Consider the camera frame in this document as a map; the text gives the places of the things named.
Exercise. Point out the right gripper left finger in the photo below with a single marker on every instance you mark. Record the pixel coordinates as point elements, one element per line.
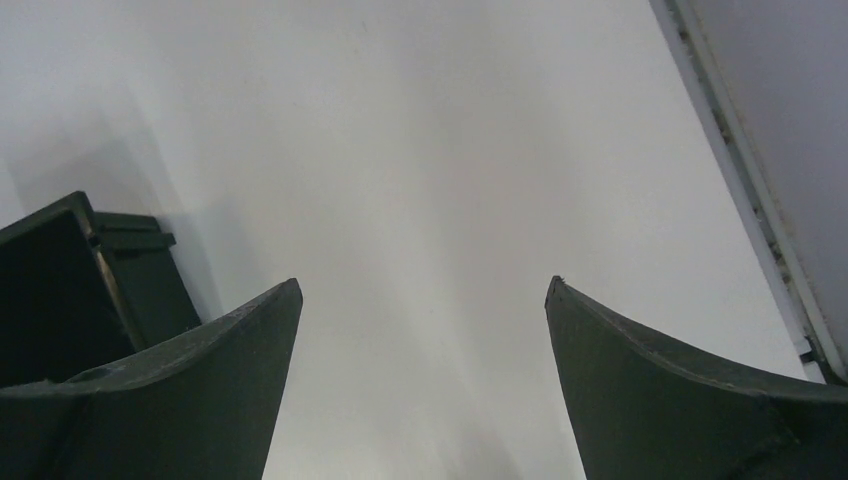
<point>202,405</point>

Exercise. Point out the aluminium frame rail right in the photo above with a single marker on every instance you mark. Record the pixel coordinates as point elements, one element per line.
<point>735,154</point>

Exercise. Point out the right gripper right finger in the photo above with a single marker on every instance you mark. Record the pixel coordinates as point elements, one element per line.
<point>644,405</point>

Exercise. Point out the black plastic bin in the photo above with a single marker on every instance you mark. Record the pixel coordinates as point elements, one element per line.
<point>81,289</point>

